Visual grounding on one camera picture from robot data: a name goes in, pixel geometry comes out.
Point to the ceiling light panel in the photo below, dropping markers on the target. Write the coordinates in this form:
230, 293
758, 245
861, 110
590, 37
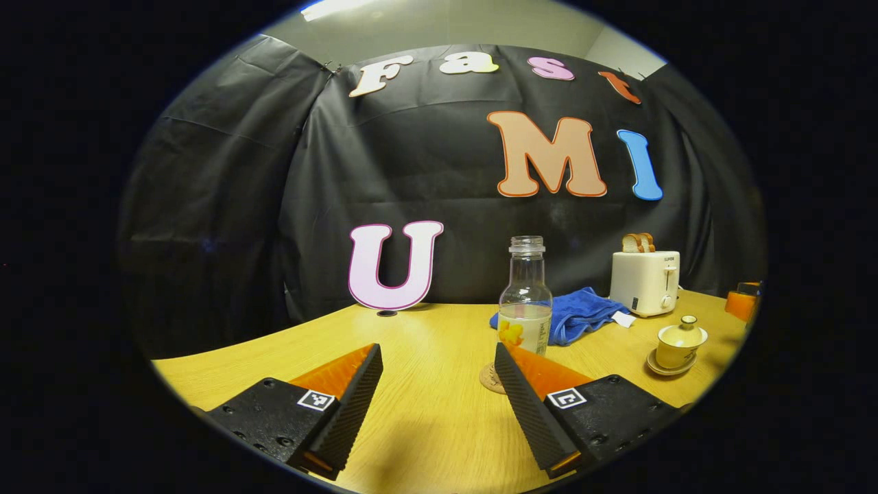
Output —
339, 7

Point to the toast bread slice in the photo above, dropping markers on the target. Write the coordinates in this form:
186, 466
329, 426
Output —
649, 242
631, 243

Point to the white toaster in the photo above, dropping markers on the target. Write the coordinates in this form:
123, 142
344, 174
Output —
641, 281

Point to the round cork coaster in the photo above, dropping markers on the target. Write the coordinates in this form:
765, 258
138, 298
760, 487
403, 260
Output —
488, 379

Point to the cream ceramic saucer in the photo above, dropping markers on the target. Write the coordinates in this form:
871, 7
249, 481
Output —
655, 365

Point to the blue towel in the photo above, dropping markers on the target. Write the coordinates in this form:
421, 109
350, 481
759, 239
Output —
583, 312

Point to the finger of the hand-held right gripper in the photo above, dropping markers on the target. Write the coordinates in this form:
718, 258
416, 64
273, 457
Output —
741, 305

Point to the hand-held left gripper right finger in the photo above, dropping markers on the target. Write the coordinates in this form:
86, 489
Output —
528, 412

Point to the black backdrop cloth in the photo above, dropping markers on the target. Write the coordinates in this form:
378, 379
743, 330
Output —
240, 206

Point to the clear glass water bottle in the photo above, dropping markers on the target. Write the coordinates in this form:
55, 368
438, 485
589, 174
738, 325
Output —
525, 322

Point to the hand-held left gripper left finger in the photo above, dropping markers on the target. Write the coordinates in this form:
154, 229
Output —
350, 412

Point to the cream teacup lid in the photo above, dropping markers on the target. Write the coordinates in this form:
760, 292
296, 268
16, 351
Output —
682, 335

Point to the metal binder clip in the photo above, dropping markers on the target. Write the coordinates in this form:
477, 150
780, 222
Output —
333, 66

